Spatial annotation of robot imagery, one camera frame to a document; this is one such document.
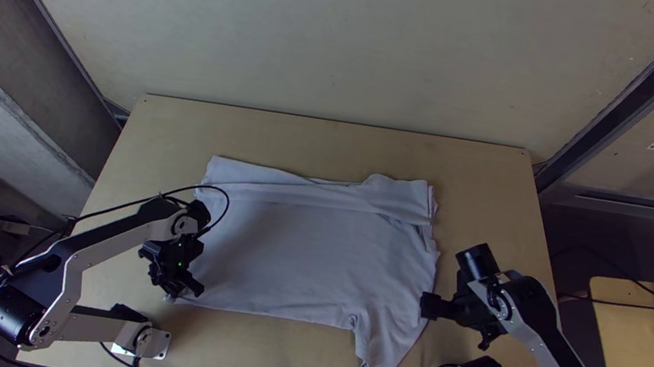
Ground grey t-shirt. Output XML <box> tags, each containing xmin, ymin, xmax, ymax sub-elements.
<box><xmin>166</xmin><ymin>147</ymin><xmax>451</xmax><ymax>367</ymax></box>

